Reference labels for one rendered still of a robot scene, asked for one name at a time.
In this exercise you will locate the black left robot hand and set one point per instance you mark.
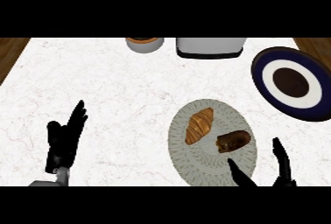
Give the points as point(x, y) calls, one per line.
point(63, 140)

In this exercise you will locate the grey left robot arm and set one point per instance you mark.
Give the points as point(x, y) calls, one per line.
point(57, 178)

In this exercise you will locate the white appliance with black base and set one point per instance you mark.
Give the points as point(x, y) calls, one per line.
point(210, 47)

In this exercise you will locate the grey cup with orange rim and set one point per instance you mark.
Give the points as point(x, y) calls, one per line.
point(145, 44)

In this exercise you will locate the brown sweet potato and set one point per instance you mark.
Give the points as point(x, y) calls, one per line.
point(232, 141)

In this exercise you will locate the round grey woven placemat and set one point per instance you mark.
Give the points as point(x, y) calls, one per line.
point(211, 142)

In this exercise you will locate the orange croissant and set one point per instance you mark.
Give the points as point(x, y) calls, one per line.
point(199, 126)

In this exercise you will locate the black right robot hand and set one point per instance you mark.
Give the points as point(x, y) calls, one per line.
point(282, 163)

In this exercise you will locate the navy white brown plate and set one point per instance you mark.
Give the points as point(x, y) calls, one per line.
point(291, 83)

